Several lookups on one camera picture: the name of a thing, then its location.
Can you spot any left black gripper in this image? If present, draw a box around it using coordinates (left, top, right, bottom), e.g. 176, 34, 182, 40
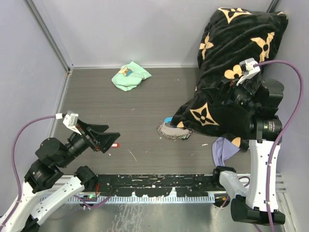
58, 118, 121, 167

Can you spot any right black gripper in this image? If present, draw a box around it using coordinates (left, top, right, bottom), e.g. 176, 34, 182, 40
202, 72, 260, 113

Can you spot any blue handled key ring organizer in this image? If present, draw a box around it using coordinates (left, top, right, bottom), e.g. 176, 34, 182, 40
156, 117, 193, 140

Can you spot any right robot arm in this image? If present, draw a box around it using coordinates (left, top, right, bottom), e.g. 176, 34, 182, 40
211, 79, 285, 226

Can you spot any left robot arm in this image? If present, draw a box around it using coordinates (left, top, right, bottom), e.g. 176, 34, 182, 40
0, 113, 120, 232

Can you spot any lavender cloth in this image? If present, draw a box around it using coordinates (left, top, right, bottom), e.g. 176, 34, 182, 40
212, 137, 240, 167

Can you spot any black floral blanket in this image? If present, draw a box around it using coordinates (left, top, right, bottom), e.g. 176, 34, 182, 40
171, 7, 288, 151

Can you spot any mint green cloth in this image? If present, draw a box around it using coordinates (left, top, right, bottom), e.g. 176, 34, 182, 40
111, 61, 152, 92

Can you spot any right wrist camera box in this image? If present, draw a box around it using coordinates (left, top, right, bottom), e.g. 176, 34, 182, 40
236, 58, 261, 86

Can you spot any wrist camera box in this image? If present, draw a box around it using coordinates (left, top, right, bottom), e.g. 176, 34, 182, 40
63, 111, 81, 135
236, 58, 261, 86

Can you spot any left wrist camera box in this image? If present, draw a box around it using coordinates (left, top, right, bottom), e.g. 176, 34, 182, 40
63, 111, 81, 135

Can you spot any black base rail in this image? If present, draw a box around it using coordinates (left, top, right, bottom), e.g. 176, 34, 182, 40
98, 174, 225, 197

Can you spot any aluminium corner post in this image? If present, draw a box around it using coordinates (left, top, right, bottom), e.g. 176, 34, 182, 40
24, 0, 74, 72

